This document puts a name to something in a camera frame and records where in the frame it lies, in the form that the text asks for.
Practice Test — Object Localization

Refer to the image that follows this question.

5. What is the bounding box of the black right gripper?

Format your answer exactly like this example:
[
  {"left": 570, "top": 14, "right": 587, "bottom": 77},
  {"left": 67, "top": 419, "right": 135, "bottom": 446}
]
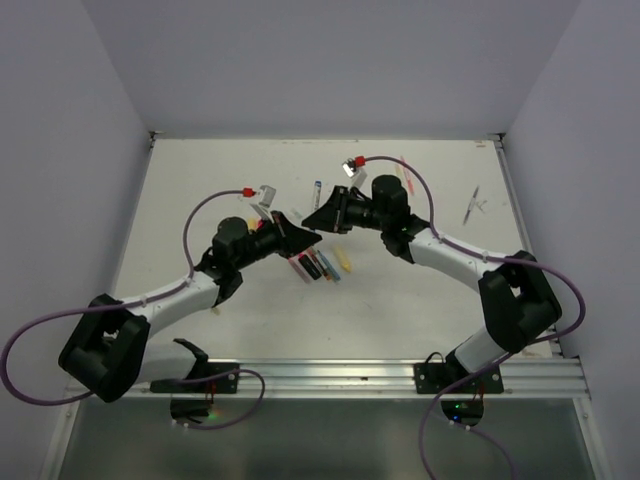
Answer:
[{"left": 302, "top": 185, "right": 389, "bottom": 234}]

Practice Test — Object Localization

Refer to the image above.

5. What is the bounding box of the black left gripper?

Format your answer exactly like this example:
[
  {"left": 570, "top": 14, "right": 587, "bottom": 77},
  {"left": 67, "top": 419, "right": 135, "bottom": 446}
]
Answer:
[{"left": 233, "top": 210, "right": 321, "bottom": 271}]

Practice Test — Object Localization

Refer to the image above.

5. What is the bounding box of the pink clear pen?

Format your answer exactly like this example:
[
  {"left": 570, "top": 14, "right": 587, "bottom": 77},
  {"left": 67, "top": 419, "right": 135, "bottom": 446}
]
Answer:
[{"left": 288, "top": 258, "right": 311, "bottom": 284}]

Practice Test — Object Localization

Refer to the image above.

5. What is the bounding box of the red orange-tipped pen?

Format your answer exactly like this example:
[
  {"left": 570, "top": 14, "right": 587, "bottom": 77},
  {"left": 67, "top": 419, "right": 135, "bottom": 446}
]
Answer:
[{"left": 309, "top": 247, "right": 331, "bottom": 281}]

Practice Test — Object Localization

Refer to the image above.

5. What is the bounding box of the black highlighter body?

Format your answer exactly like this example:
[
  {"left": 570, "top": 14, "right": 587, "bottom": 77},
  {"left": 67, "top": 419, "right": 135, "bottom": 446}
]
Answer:
[{"left": 297, "top": 254, "right": 323, "bottom": 280}]

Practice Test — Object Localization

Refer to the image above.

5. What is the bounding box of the blue capped white pen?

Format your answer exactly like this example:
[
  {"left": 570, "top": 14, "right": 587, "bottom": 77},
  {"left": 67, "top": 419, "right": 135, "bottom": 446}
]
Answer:
[{"left": 312, "top": 180, "right": 322, "bottom": 212}]

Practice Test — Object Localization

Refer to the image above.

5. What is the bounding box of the yellow highlighter pen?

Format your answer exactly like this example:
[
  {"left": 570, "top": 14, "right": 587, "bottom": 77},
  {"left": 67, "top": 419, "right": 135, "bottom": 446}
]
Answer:
[{"left": 332, "top": 245, "right": 352, "bottom": 273}]

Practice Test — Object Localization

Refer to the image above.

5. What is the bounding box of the green clear pen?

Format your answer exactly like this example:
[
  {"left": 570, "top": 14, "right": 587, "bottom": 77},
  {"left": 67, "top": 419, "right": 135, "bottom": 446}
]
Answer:
[{"left": 319, "top": 258, "right": 336, "bottom": 283}]

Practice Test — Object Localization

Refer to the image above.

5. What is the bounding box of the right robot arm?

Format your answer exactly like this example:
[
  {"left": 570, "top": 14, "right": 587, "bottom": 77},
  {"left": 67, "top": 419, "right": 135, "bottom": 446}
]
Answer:
[{"left": 302, "top": 175, "right": 562, "bottom": 393}]

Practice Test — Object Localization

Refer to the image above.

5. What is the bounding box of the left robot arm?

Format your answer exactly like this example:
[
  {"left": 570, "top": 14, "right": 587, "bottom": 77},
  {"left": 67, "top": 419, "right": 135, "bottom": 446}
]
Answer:
[{"left": 58, "top": 211, "right": 322, "bottom": 403}]

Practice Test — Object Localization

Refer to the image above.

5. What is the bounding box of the thin orange pen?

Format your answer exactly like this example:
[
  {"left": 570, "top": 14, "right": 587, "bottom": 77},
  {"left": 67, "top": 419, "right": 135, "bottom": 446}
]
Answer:
[{"left": 400, "top": 156, "right": 415, "bottom": 196}]

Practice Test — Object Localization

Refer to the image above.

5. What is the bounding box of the clear purple pen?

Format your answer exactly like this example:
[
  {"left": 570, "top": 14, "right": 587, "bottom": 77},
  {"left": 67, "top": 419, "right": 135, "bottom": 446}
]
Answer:
[{"left": 463, "top": 185, "right": 479, "bottom": 225}]

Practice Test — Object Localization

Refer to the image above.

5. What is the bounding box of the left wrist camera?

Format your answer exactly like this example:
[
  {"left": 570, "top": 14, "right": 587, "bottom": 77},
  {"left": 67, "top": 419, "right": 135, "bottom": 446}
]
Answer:
[{"left": 250, "top": 185, "right": 276, "bottom": 221}]

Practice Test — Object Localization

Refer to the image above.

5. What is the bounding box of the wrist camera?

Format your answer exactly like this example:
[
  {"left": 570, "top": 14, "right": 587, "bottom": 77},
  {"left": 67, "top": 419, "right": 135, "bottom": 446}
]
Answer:
[
  {"left": 342, "top": 156, "right": 368, "bottom": 189},
  {"left": 250, "top": 185, "right": 276, "bottom": 221}
]

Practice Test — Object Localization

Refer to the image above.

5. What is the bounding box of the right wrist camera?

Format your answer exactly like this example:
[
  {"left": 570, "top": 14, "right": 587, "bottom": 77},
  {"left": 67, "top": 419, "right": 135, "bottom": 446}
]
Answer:
[{"left": 342, "top": 156, "right": 368, "bottom": 189}]

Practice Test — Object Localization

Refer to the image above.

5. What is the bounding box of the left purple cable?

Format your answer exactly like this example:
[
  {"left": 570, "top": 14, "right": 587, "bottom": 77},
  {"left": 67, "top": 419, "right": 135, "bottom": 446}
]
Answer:
[{"left": 0, "top": 187, "right": 266, "bottom": 432}]

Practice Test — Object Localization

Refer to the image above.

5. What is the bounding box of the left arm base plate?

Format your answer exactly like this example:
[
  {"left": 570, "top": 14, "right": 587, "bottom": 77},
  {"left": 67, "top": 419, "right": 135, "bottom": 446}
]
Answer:
[{"left": 149, "top": 362, "right": 240, "bottom": 394}]

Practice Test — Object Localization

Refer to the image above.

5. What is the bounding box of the left aluminium side rail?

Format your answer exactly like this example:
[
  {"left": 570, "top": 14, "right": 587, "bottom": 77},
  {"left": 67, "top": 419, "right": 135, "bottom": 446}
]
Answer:
[{"left": 91, "top": 130, "right": 159, "bottom": 297}]

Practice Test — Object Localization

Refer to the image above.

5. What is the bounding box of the aluminium side rail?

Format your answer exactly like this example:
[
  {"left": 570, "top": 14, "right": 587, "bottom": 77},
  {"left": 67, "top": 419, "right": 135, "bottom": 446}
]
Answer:
[
  {"left": 91, "top": 130, "right": 159, "bottom": 297},
  {"left": 488, "top": 133, "right": 565, "bottom": 358}
]

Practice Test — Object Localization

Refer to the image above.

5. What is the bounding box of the right aluminium side rail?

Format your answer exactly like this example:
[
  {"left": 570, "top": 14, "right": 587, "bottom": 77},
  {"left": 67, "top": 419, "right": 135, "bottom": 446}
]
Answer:
[{"left": 488, "top": 133, "right": 565, "bottom": 358}]

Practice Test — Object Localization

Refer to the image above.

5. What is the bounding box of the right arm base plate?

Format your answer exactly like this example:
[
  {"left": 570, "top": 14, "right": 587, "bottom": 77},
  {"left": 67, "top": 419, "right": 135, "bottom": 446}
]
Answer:
[{"left": 413, "top": 352, "right": 505, "bottom": 395}]

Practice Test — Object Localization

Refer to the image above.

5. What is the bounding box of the aluminium front rail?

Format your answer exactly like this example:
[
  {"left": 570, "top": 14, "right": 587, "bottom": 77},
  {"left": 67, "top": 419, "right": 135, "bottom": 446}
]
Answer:
[{"left": 64, "top": 355, "right": 591, "bottom": 401}]

